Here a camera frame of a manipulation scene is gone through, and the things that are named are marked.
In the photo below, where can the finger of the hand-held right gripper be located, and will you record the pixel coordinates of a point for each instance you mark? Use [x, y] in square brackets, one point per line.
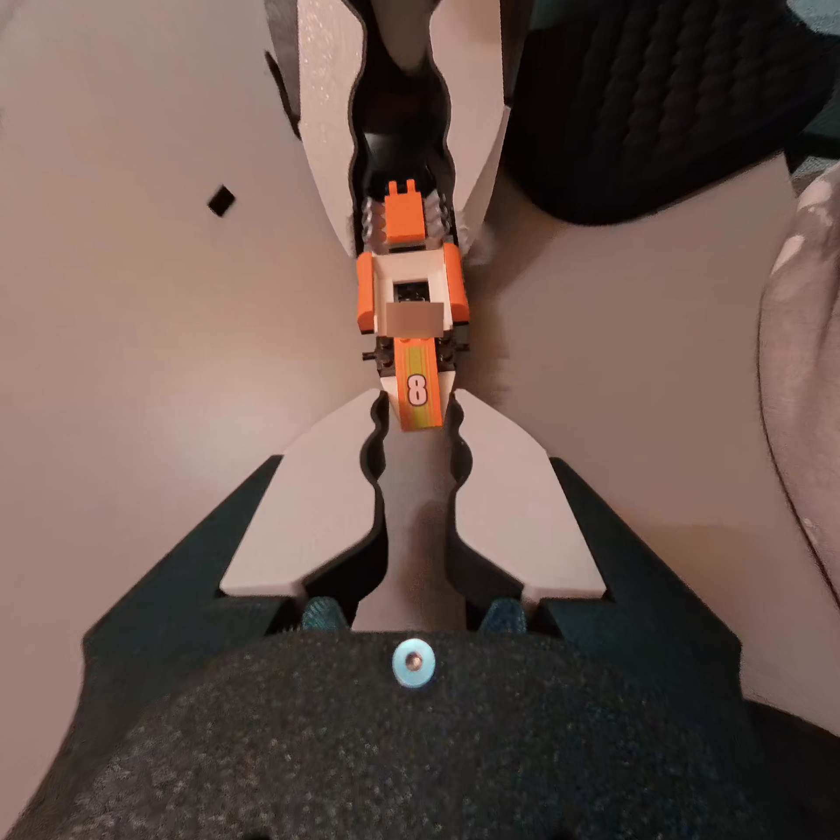
[483, 92]
[326, 92]

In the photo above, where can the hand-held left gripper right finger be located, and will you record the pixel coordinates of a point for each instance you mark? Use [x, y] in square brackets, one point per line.
[525, 512]

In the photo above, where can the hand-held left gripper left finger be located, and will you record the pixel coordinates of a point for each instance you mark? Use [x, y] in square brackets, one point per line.
[309, 512]

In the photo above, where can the orange white lego car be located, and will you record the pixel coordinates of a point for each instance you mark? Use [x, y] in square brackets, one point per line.
[414, 282]

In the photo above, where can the small black lego piece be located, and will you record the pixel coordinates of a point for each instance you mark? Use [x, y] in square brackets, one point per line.
[221, 200]

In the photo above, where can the black honeycomb wrist rest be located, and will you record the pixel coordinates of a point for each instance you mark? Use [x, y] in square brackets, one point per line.
[656, 105]

